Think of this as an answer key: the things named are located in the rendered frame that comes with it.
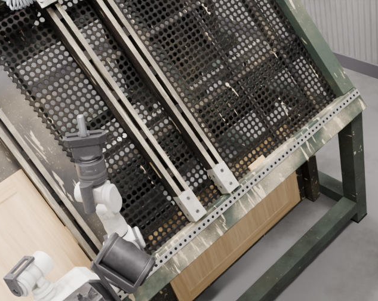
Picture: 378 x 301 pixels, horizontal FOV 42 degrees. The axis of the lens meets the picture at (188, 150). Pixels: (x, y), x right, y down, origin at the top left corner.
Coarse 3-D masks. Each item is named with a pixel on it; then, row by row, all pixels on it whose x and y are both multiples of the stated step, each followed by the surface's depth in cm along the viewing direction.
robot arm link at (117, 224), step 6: (120, 216) 163; (102, 222) 161; (108, 222) 160; (114, 222) 161; (120, 222) 163; (108, 228) 162; (114, 228) 162; (120, 228) 163; (126, 228) 166; (108, 234) 166; (120, 234) 165; (126, 234) 168; (132, 234) 167
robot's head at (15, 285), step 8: (24, 256) 133; (32, 256) 132; (16, 264) 131; (24, 264) 129; (8, 272) 128; (16, 272) 127; (8, 280) 126; (16, 280) 127; (16, 288) 127; (24, 288) 127; (24, 296) 130
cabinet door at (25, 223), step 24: (0, 192) 177; (24, 192) 180; (0, 216) 176; (24, 216) 179; (48, 216) 182; (0, 240) 175; (24, 240) 178; (48, 240) 182; (72, 240) 184; (0, 264) 175; (72, 264) 184; (0, 288) 174
